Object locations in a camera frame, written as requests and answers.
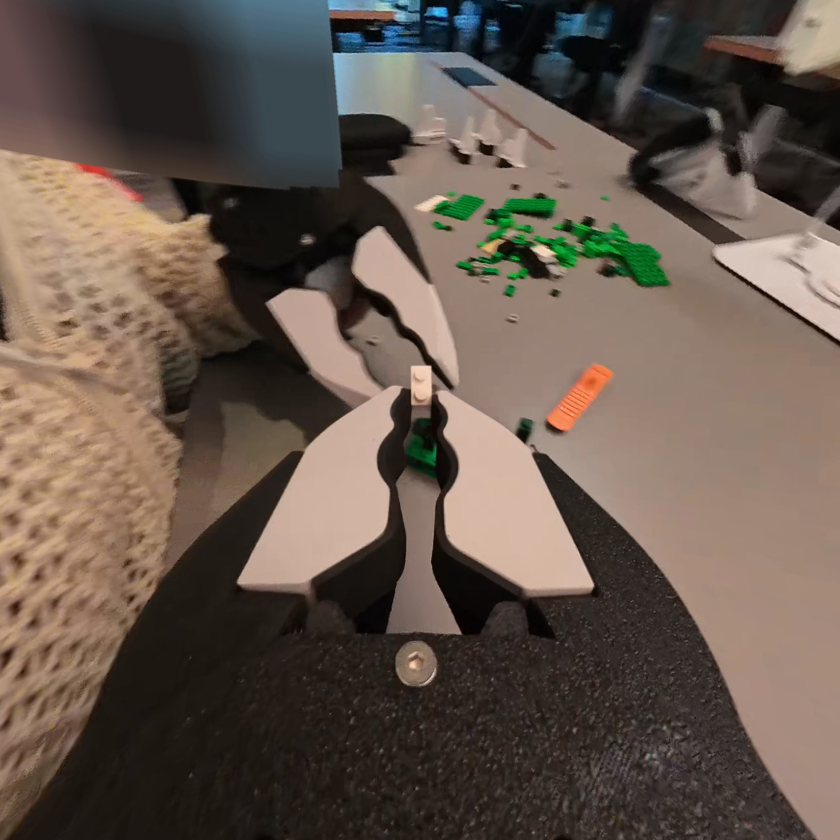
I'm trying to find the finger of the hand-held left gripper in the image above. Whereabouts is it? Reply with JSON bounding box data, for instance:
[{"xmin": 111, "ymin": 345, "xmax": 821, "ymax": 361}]
[
  {"xmin": 351, "ymin": 226, "xmax": 460, "ymax": 389},
  {"xmin": 266, "ymin": 287, "xmax": 387, "ymax": 409}
]

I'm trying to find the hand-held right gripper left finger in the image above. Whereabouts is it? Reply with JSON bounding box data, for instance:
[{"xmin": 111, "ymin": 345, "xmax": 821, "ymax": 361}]
[{"xmin": 238, "ymin": 386, "xmax": 408, "ymax": 616}]

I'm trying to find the lego instruction booklet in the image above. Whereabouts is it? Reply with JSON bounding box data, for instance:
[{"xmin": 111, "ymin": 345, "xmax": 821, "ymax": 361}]
[{"xmin": 780, "ymin": 0, "xmax": 840, "ymax": 74}]

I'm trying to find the orange brick separator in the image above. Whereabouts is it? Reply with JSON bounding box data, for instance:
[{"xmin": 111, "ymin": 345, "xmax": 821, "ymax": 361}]
[{"xmin": 546, "ymin": 363, "xmax": 614, "ymax": 434}]

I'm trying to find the person's left forearm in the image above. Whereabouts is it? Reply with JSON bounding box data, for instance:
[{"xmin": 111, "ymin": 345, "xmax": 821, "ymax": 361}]
[{"xmin": 0, "ymin": 150, "xmax": 263, "ymax": 421}]

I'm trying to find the pile of green lego bricks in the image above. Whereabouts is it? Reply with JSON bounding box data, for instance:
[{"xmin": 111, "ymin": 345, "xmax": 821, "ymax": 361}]
[{"xmin": 415, "ymin": 190, "xmax": 672, "ymax": 299}]

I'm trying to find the person's cream knit sweater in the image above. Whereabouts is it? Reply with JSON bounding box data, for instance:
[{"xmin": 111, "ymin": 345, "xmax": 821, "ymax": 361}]
[{"xmin": 0, "ymin": 364, "xmax": 186, "ymax": 840}]

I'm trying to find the black and white device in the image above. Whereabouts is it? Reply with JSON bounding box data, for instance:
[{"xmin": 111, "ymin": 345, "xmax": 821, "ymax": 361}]
[{"xmin": 629, "ymin": 106, "xmax": 763, "ymax": 219}]

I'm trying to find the black oval case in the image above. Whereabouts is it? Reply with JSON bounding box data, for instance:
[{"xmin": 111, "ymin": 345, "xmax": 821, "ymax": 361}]
[{"xmin": 338, "ymin": 113, "xmax": 413, "ymax": 174}]

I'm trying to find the red object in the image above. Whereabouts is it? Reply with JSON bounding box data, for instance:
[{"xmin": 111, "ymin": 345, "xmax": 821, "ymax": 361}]
[{"xmin": 74, "ymin": 162, "xmax": 146, "ymax": 202}]

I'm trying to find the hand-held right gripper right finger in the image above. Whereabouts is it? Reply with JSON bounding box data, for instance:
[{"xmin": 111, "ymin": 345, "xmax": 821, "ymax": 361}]
[{"xmin": 430, "ymin": 390, "xmax": 595, "ymax": 616}]

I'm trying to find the wooden desk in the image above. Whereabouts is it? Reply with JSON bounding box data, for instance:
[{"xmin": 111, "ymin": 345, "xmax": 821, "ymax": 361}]
[{"xmin": 704, "ymin": 35, "xmax": 788, "ymax": 67}]

